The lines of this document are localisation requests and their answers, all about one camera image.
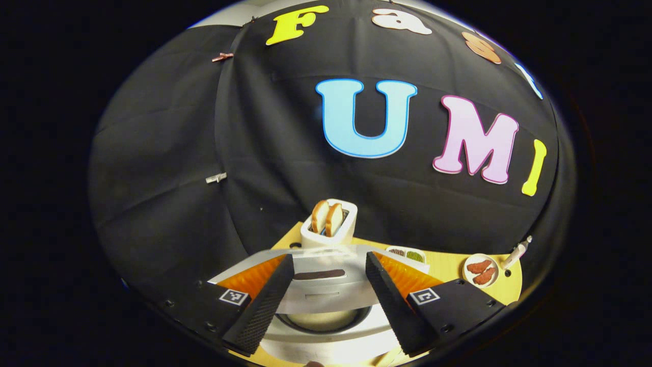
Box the white rice cooker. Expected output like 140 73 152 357
208 244 431 365

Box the clear plastic bottle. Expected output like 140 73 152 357
503 235 533 270

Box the white divided grain dish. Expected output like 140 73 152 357
386 246 426 264

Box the toasted bread slice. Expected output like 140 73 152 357
325 203 344 238
311 200 330 234

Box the black backdrop cloth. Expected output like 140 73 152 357
89 0 576 306

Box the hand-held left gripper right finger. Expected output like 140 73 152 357
365 251 507 357

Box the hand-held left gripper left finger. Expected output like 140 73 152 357
153 253 296 357

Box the white toaster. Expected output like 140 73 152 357
300 199 358 249

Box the white round plate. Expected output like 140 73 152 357
463 253 500 289

